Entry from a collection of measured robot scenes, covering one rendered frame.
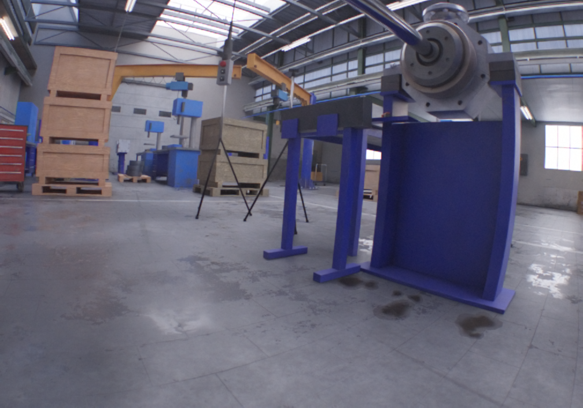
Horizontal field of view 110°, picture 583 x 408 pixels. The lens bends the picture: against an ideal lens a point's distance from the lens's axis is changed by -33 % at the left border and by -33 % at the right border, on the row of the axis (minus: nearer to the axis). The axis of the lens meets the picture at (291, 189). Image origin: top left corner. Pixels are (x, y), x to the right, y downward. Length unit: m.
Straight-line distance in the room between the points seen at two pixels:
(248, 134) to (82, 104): 2.90
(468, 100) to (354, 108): 0.54
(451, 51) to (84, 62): 4.45
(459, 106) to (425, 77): 0.21
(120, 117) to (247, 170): 9.39
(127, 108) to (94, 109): 9.47
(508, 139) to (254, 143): 4.74
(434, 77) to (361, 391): 1.19
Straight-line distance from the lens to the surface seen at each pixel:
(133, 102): 14.11
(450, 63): 1.37
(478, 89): 1.46
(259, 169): 5.58
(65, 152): 4.53
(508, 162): 1.36
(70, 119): 4.60
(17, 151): 4.83
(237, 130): 5.34
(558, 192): 12.74
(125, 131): 13.90
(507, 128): 1.38
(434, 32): 1.47
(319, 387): 0.77
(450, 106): 1.49
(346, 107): 1.47
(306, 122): 1.65
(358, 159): 1.87
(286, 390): 0.75
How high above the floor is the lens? 0.50
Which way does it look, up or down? 3 degrees down
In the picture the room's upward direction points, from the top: 4 degrees clockwise
